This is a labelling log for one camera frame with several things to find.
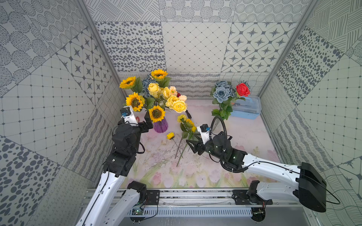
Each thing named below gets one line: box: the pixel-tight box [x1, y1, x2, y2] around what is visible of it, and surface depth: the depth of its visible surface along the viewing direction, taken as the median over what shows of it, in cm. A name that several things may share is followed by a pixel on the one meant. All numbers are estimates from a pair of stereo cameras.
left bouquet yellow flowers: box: [119, 69, 188, 123], surface depth 70 cm
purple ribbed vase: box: [153, 116, 169, 134], surface depth 99 cm
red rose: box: [236, 82, 251, 97], surface depth 74 cm
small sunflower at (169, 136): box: [166, 131, 181, 151], surface depth 97 cm
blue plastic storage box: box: [230, 95, 262, 120], surface depth 106 cm
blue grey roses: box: [212, 80, 236, 104], surface depth 77 cm
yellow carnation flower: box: [176, 113, 188, 123], surface depth 103 cm
